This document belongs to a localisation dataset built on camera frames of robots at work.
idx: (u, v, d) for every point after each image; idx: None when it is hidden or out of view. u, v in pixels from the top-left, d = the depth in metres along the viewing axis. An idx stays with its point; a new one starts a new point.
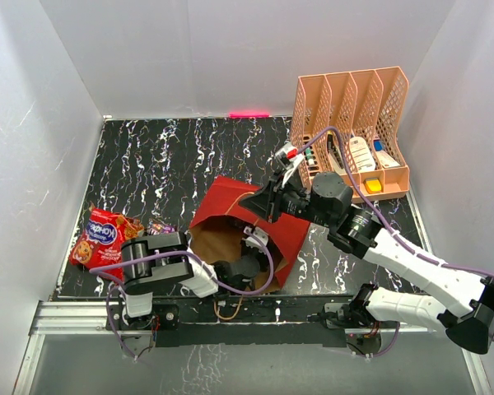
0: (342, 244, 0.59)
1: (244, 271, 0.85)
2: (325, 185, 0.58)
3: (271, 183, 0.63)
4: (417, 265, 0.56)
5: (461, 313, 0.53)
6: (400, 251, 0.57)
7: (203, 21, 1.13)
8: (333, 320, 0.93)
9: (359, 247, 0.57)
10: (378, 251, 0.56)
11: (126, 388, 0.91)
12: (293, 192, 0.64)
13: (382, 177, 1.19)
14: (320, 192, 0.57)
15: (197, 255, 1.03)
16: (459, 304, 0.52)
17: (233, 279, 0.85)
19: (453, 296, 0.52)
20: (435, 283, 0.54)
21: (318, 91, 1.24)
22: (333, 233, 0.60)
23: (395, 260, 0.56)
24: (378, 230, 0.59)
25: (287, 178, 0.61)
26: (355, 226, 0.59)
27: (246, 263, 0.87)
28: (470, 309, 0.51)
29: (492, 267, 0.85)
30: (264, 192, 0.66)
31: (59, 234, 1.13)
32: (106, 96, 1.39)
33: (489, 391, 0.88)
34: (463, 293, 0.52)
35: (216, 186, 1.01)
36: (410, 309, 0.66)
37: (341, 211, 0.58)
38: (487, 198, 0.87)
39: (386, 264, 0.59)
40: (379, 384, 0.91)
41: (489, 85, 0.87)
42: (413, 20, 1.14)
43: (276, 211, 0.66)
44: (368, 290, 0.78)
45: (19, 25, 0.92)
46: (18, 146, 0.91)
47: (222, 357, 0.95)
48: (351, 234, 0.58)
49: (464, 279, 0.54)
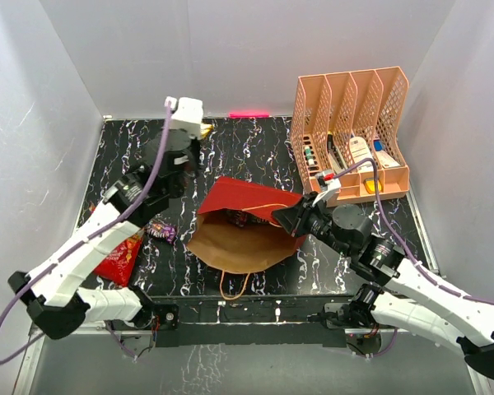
0: (365, 274, 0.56)
1: (172, 146, 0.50)
2: (345, 216, 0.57)
3: (303, 200, 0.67)
4: (440, 297, 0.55)
5: (482, 343, 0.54)
6: (422, 282, 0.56)
7: (203, 22, 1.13)
8: (333, 320, 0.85)
9: (382, 276, 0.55)
10: (401, 282, 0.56)
11: (126, 387, 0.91)
12: (321, 215, 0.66)
13: (381, 177, 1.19)
14: (340, 225, 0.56)
15: (195, 252, 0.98)
16: (480, 335, 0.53)
17: (161, 168, 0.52)
19: (474, 327, 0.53)
20: (457, 315, 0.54)
21: (318, 91, 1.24)
22: (355, 262, 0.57)
23: (418, 291, 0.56)
24: (400, 261, 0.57)
25: (320, 198, 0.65)
26: (378, 256, 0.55)
27: (171, 136, 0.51)
28: (492, 340, 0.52)
29: None
30: (295, 208, 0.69)
31: (59, 235, 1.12)
32: (106, 96, 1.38)
33: (489, 392, 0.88)
34: (484, 324, 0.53)
35: (225, 185, 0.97)
36: (423, 324, 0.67)
37: (361, 241, 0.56)
38: (487, 197, 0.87)
39: (406, 293, 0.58)
40: (379, 385, 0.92)
41: (490, 85, 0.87)
42: (413, 20, 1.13)
43: (300, 227, 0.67)
44: (370, 293, 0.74)
45: (19, 25, 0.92)
46: (18, 146, 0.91)
47: (222, 358, 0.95)
48: (373, 264, 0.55)
49: (485, 309, 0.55)
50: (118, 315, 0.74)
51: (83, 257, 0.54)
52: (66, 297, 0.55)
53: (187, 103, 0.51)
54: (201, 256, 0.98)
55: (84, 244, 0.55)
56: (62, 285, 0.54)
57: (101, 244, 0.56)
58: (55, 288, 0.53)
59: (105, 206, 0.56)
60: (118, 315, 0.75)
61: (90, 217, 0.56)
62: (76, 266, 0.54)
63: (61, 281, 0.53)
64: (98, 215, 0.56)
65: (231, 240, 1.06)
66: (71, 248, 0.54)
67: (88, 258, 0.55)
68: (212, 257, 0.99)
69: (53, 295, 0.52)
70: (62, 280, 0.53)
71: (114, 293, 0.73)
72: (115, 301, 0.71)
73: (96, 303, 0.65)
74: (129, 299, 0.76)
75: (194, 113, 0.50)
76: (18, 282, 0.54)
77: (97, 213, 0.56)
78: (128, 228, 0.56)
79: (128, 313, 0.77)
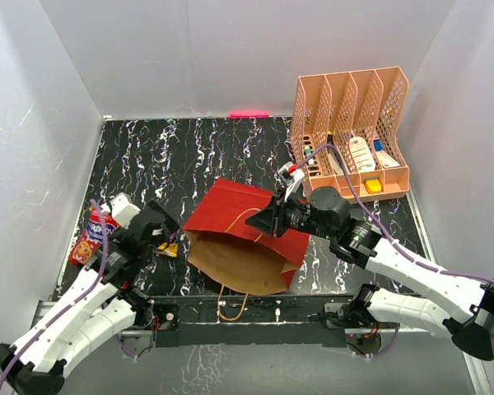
0: (344, 256, 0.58)
1: (151, 220, 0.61)
2: (320, 199, 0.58)
3: (274, 198, 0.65)
4: (417, 273, 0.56)
5: (463, 318, 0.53)
6: (400, 260, 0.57)
7: (203, 21, 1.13)
8: (333, 320, 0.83)
9: (361, 257, 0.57)
10: (378, 260, 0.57)
11: (128, 387, 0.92)
12: (295, 206, 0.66)
13: (382, 177, 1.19)
14: (317, 206, 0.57)
15: (196, 262, 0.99)
16: (459, 309, 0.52)
17: (142, 236, 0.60)
19: (453, 302, 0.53)
20: (435, 290, 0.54)
21: (319, 91, 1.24)
22: (335, 244, 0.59)
23: (396, 269, 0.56)
24: (378, 241, 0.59)
25: (290, 192, 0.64)
26: (356, 237, 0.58)
27: (146, 211, 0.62)
28: (471, 313, 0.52)
29: None
30: (269, 209, 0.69)
31: (59, 235, 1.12)
32: (106, 96, 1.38)
33: (489, 391, 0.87)
34: (463, 299, 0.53)
35: (212, 197, 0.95)
36: (413, 313, 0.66)
37: (338, 222, 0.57)
38: (487, 198, 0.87)
39: (386, 273, 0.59)
40: (379, 384, 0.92)
41: (490, 86, 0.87)
42: (413, 20, 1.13)
43: (279, 226, 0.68)
44: (368, 290, 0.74)
45: (19, 24, 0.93)
46: (18, 146, 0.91)
47: (222, 358, 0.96)
48: (352, 244, 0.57)
49: (463, 284, 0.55)
50: (115, 330, 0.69)
51: (70, 321, 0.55)
52: (53, 360, 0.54)
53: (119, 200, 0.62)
54: (200, 267, 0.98)
55: (70, 308, 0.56)
56: (50, 350, 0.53)
57: (87, 308, 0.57)
58: (43, 353, 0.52)
59: (87, 273, 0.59)
60: (116, 329, 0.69)
61: (72, 285, 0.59)
62: (62, 329, 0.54)
63: (48, 346, 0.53)
64: (81, 281, 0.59)
65: (235, 255, 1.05)
66: (58, 313, 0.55)
67: (75, 320, 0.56)
68: (212, 269, 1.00)
69: (42, 361, 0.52)
70: (49, 345, 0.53)
71: (95, 318, 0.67)
72: (99, 330, 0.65)
73: (76, 350, 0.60)
74: (118, 316, 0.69)
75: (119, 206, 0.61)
76: (2, 353, 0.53)
77: (81, 280, 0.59)
78: (109, 290, 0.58)
79: (127, 321, 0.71)
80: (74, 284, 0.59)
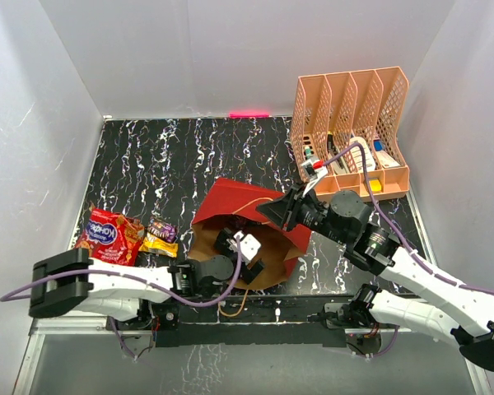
0: (359, 262, 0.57)
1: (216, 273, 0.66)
2: (343, 204, 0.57)
3: (292, 191, 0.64)
4: (434, 285, 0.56)
5: (477, 333, 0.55)
6: (417, 271, 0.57)
7: (202, 21, 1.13)
8: (333, 320, 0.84)
9: (377, 265, 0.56)
10: (395, 271, 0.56)
11: (127, 387, 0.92)
12: (311, 203, 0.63)
13: (381, 177, 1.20)
14: (339, 212, 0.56)
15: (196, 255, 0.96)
16: (476, 324, 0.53)
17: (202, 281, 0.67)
19: (470, 318, 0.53)
20: (452, 304, 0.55)
21: (319, 90, 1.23)
22: (350, 249, 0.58)
23: (412, 280, 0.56)
24: (395, 249, 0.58)
25: (310, 188, 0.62)
26: (372, 244, 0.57)
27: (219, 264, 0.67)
28: (488, 330, 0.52)
29: None
30: (284, 201, 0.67)
31: (59, 234, 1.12)
32: (106, 96, 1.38)
33: (489, 391, 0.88)
34: (481, 314, 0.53)
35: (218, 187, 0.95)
36: (420, 319, 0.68)
37: (358, 229, 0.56)
38: (487, 197, 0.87)
39: (401, 282, 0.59)
40: (379, 384, 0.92)
41: (490, 85, 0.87)
42: (413, 20, 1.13)
43: (291, 220, 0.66)
44: (369, 290, 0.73)
45: (19, 26, 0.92)
46: (18, 146, 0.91)
47: (222, 357, 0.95)
48: (368, 252, 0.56)
49: (480, 299, 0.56)
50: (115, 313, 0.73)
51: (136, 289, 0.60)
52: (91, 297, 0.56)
53: (253, 242, 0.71)
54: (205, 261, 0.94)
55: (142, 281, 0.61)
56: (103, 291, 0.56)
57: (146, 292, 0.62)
58: (103, 288, 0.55)
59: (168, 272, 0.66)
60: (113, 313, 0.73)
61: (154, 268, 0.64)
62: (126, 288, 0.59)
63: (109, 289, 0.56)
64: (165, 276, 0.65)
65: None
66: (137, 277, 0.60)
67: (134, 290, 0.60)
68: None
69: (98, 290, 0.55)
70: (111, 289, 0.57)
71: None
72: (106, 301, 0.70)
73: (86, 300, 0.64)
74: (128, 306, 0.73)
75: (251, 252, 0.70)
76: (83, 258, 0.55)
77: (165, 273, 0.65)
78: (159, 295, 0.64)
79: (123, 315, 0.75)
80: (155, 270, 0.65)
